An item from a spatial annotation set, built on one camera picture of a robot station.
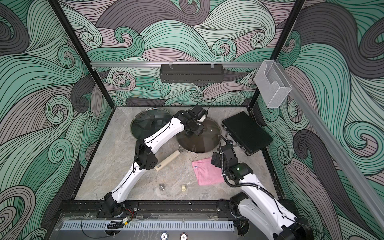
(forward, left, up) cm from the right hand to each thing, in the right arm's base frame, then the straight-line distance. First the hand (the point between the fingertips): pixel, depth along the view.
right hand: (218, 157), depth 82 cm
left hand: (+18, +10, +5) cm, 22 cm away
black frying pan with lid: (+25, +44, +2) cm, 51 cm away
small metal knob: (-14, +32, -5) cm, 35 cm away
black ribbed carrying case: (+21, -23, -6) cm, 32 cm away
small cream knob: (-14, +20, -6) cm, 25 cm away
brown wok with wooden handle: (-3, +30, +2) cm, 30 cm away
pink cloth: (-6, +7, -8) cm, 12 cm away
